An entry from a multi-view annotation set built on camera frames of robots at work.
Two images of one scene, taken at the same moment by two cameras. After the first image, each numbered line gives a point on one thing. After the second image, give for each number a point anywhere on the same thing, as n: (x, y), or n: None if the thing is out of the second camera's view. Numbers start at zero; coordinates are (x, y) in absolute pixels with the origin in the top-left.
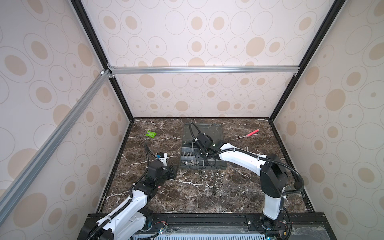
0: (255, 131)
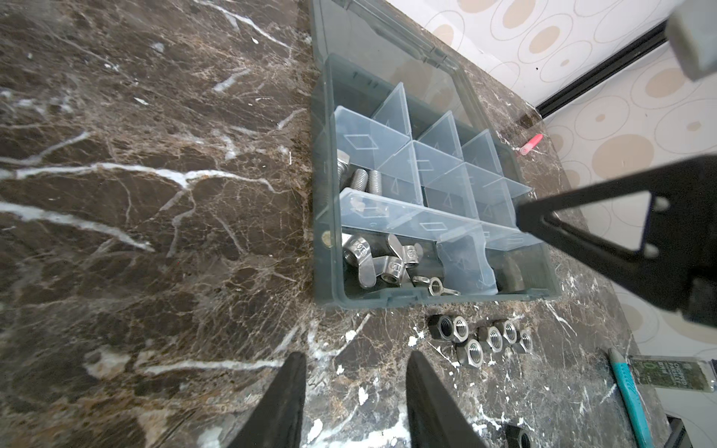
0: (530, 144)
